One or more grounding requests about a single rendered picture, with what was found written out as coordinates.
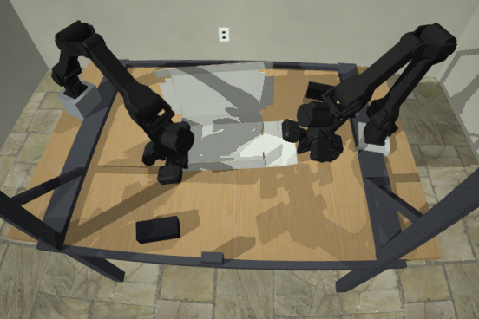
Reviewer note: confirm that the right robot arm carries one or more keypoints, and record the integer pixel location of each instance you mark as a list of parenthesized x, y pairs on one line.
[(356, 91)]

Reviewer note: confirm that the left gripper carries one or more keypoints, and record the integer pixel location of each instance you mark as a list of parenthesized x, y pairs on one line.
[(171, 172)]

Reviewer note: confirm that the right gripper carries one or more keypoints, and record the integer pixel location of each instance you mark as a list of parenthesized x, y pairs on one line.
[(291, 132)]

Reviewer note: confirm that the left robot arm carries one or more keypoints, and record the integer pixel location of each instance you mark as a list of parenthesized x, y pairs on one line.
[(142, 103)]

